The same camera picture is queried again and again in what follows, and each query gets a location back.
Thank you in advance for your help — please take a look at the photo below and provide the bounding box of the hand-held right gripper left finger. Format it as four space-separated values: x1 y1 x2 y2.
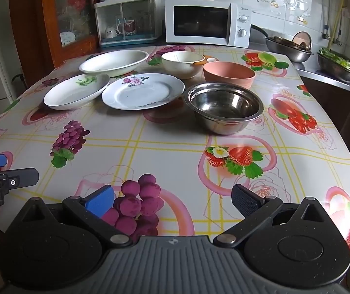
6 184 133 249

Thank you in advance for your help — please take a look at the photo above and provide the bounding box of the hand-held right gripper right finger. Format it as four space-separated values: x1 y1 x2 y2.
213 184 344 248

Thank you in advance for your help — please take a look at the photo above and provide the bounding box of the fruit print tablecloth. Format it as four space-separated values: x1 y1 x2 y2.
0 45 350 258

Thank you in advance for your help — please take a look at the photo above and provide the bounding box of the stainless steel bowl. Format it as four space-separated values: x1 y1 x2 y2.
183 82 264 135

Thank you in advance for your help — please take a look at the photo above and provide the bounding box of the white plate green flower print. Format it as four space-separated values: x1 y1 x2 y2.
43 73 111 111

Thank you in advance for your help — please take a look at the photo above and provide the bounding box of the white plate pink flower print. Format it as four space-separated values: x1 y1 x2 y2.
101 73 186 111

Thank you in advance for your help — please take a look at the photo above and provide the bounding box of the pink plastic bowl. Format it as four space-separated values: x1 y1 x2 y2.
202 61 256 90

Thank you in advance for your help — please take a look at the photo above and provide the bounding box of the large white oval dish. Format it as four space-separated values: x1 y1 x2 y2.
79 49 149 78

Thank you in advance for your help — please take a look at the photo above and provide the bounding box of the steel kitchen counter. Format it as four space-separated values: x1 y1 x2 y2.
291 61 350 94

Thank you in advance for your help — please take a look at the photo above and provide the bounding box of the small orange plastic dish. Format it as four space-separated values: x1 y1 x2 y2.
193 55 219 67

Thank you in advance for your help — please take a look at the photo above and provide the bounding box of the white ceramic bowl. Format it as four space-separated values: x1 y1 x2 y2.
161 51 205 80

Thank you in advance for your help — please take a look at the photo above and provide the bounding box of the steel basin with vegetables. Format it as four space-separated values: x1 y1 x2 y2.
316 47 350 83

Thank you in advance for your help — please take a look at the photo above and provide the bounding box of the round pot lid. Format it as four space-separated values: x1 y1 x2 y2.
292 31 313 52

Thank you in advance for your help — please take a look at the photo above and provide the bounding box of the white mug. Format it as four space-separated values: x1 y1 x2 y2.
104 26 123 39

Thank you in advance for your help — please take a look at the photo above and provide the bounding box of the brown wooden glass-door cabinet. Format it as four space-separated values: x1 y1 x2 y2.
8 0 100 68

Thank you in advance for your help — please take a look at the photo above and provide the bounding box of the white plastic cup cabinet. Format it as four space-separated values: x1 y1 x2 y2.
93 0 158 49

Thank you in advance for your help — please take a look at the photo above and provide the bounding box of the white microwave oven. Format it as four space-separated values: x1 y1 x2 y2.
164 0 252 49

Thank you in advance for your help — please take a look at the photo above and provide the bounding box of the black pan handle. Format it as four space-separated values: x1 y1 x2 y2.
250 24 270 38

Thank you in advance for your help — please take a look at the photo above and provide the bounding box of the wall water pipe and tap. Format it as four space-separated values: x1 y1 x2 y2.
311 0 346 47

